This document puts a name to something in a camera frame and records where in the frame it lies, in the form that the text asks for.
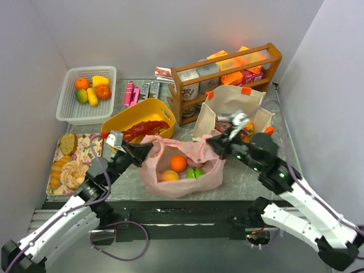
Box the red snack bag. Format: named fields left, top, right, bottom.
left=214, top=122, right=231, bottom=134

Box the pink plastic grocery bag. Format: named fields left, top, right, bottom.
left=139, top=135, right=225, bottom=198

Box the silver blue drink can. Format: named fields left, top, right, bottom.
left=216, top=114, right=232, bottom=123

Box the orange yellow snack bag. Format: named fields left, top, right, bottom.
left=242, top=122, right=255, bottom=143

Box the floral canvas tote bag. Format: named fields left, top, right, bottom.
left=192, top=85, right=274, bottom=141

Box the green toy watermelon ball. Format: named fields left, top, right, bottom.
left=186, top=167, right=204, bottom=179

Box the orange toy tangerine bottom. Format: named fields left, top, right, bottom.
left=169, top=155, right=187, bottom=173

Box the orange toy tangerine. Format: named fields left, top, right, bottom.
left=75, top=77, right=90, bottom=90
left=169, top=155, right=187, bottom=173

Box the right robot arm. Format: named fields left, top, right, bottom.
left=206, top=133, right=363, bottom=271

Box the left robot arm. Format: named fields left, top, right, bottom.
left=1, top=141, right=153, bottom=272

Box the red toy lobster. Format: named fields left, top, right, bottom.
left=121, top=121, right=170, bottom=142

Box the yellow plastic tub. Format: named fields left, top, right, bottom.
left=101, top=98, right=176, bottom=139

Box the toy sugar donut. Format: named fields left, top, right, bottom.
left=60, top=161, right=89, bottom=191

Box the pink candy box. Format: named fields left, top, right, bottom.
left=123, top=81, right=140, bottom=107

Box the toy bread slice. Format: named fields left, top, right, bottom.
left=60, top=133, right=78, bottom=156

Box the white cup on shelf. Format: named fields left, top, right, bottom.
left=181, top=83, right=199, bottom=101

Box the silver chocolate bar box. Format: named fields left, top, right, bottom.
left=139, top=81, right=160, bottom=100

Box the toy croissant bread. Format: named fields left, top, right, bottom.
left=49, top=155, right=71, bottom=190

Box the orange box on shelf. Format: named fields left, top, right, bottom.
left=220, top=72, right=243, bottom=85

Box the yellow toy banana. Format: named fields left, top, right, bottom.
left=86, top=88, right=98, bottom=106

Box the small orange toy pumpkin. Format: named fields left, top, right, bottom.
left=95, top=84, right=111, bottom=100

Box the pink box on shelf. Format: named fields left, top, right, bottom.
left=241, top=70, right=263, bottom=85

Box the white plastic fruit basket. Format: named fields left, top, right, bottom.
left=56, top=66, right=117, bottom=126

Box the toy mango green yellow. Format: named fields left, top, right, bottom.
left=75, top=89, right=88, bottom=104

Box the red silver foil packet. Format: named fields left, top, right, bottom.
left=155, top=67, right=174, bottom=84

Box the yellow toy pepper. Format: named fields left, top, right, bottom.
left=92, top=75, right=110, bottom=88

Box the wooden shelf rack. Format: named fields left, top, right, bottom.
left=167, top=43, right=282, bottom=125

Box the orange toy tangerine top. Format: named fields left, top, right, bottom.
left=75, top=77, right=90, bottom=90

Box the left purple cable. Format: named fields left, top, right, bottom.
left=5, top=134, right=149, bottom=272

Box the purple cable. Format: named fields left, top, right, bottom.
left=5, top=134, right=149, bottom=272
left=244, top=99, right=364, bottom=259

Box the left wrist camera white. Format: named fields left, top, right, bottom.
left=101, top=130, right=125, bottom=152

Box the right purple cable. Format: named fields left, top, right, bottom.
left=244, top=99, right=364, bottom=259

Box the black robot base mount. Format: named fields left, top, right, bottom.
left=79, top=198, right=282, bottom=248

